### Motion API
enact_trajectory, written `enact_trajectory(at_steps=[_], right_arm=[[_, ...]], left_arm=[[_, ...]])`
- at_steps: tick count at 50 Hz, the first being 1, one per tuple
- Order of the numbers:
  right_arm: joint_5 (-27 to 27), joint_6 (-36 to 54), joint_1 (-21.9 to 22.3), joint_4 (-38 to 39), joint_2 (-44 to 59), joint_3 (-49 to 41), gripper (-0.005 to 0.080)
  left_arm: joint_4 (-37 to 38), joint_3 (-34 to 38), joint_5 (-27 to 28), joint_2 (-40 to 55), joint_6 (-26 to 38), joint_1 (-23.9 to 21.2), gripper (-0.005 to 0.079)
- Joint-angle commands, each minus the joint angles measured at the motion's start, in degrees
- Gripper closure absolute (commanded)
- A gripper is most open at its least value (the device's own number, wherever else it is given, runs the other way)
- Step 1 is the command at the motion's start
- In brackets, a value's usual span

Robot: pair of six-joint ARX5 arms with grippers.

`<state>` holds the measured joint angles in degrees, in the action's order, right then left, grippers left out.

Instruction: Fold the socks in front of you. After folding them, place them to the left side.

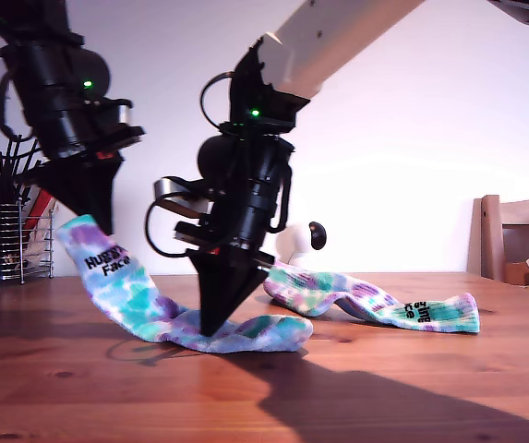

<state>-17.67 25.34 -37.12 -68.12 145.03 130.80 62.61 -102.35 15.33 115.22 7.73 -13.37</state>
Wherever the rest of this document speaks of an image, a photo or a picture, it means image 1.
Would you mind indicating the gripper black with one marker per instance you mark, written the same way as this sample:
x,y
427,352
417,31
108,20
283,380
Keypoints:
x,y
70,138
255,221

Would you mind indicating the brown cardboard box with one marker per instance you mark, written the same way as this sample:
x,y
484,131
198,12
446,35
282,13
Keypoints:
x,y
515,273

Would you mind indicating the wooden chair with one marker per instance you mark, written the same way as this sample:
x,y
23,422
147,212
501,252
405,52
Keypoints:
x,y
488,237

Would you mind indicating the tie-dye Hugging Face sock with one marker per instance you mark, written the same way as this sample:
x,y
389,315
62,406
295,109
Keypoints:
x,y
121,286
444,316

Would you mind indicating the white paper packet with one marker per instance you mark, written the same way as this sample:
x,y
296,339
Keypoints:
x,y
38,249

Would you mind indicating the red and yellow paper packet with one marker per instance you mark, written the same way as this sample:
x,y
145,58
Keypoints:
x,y
38,210

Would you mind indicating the white round security camera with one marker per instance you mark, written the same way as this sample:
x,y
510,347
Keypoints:
x,y
318,236

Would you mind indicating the black chopstick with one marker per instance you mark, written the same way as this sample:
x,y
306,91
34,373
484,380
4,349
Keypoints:
x,y
13,161
5,159

